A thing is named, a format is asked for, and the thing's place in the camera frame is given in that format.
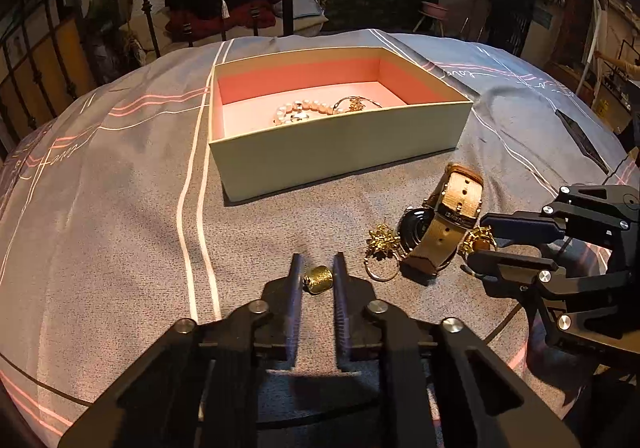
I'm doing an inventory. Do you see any pale green open gift box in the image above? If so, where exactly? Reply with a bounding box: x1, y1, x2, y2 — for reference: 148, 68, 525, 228
209, 47, 472, 203

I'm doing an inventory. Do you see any white floor lamp pole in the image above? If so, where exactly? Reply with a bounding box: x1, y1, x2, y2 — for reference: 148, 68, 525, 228
568, 0, 603, 96

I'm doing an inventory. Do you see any watch with tan leather strap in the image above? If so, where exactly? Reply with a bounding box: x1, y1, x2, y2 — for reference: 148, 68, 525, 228
397, 163, 484, 277

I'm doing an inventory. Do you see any gold bangle with flower charm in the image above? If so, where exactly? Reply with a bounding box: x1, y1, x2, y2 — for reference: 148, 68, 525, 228
332, 96, 382, 115

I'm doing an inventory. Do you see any gold cylinder ring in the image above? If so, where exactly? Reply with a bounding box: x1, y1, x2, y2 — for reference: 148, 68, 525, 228
301, 265, 335, 296

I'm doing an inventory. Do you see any pink small stool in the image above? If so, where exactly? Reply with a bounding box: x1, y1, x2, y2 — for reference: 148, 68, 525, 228
412, 1, 448, 37

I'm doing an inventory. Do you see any white wicker hanging chair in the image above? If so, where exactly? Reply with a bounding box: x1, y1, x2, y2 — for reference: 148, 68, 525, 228
119, 0, 329, 53

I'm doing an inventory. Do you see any white pearl bracelet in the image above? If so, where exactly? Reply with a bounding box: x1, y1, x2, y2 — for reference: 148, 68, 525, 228
272, 98, 335, 127

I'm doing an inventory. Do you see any pile of red black clothes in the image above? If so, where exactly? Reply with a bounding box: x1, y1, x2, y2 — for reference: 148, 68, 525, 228
165, 0, 281, 42

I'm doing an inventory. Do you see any striped grey-blue bed cover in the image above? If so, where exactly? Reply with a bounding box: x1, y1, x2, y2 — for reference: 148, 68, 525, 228
1, 30, 639, 447

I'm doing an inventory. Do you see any gold flower earring with hoop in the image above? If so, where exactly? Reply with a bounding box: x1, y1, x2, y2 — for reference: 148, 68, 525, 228
363, 223, 405, 283

